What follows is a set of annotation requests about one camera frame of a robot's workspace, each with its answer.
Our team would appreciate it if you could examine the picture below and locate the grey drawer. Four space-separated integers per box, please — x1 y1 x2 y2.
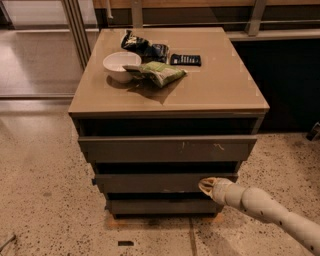
78 135 257 163
92 173 238 193
106 199 222 215

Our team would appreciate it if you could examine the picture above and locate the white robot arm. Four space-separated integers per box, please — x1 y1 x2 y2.
198 177 320 256

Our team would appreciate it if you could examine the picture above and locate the grey drawer cabinet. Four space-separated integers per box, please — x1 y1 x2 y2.
69 28 269 202

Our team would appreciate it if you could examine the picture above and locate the grey bottom drawer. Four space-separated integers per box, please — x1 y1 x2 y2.
106 199 222 215

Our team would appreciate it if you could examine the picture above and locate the grey top drawer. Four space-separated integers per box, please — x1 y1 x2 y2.
78 135 257 163

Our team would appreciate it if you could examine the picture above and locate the black object at right edge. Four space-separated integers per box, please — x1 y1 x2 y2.
306 122 320 141

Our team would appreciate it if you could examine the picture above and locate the green chip bag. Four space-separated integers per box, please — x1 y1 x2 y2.
123 61 186 88

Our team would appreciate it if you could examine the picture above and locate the black snack packet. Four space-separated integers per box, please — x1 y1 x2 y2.
170 54 201 66

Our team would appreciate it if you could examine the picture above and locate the black chip bag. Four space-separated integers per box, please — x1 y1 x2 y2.
121 30 169 63

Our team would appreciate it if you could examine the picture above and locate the white bowl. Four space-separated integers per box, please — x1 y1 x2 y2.
103 52 142 83

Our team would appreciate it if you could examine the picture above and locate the metal railing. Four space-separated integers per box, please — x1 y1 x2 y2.
58 0 320 63

